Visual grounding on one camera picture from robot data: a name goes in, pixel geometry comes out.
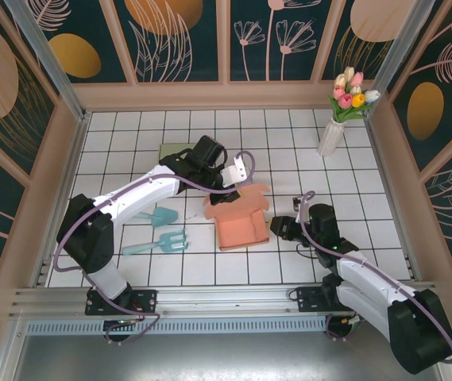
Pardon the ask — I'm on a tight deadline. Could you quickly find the green paper box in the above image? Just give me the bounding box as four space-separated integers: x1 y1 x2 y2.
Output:
157 142 195 160

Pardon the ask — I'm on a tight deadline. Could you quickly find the pink paper box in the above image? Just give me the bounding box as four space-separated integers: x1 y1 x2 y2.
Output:
201 182 272 253

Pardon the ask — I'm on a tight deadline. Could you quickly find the teal toy shovel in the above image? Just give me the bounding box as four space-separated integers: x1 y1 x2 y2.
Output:
136 206 179 229

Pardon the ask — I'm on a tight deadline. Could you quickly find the teal toy rake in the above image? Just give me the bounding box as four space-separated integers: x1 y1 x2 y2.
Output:
122 229 190 257

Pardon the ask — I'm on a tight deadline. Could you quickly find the white ribbed vase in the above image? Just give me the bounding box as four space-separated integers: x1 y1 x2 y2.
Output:
315 117 348 159

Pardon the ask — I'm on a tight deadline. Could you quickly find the artificial tulip bouquet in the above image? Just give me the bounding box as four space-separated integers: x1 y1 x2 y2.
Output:
327 66 381 125

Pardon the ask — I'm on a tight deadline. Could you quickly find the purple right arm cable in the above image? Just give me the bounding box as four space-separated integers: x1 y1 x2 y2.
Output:
297 190 452 365

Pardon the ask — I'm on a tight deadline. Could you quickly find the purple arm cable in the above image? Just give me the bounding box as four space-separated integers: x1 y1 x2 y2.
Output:
297 190 452 365
53 150 257 346

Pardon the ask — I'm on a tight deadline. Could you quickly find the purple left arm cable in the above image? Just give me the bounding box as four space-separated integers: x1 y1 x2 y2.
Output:
53 150 257 346

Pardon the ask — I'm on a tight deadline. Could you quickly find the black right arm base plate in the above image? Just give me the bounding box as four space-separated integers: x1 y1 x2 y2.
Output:
288 285 369 313

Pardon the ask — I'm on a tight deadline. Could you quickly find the aluminium side rail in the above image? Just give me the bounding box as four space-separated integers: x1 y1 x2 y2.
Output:
30 113 91 287
364 117 423 281

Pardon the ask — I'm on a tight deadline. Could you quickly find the aluminium mounting rail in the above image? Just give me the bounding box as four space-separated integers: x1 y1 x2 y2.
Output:
9 281 445 318

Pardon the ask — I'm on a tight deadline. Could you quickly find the grey slotted cable duct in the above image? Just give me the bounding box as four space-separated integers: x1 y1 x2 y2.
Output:
25 317 330 337

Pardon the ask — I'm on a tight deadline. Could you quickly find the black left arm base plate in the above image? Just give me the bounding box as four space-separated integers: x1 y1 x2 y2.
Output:
85 288 159 317

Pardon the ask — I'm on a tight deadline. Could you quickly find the aluminium corner post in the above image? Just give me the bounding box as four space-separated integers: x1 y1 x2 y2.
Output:
364 0 437 120
2 0 91 120

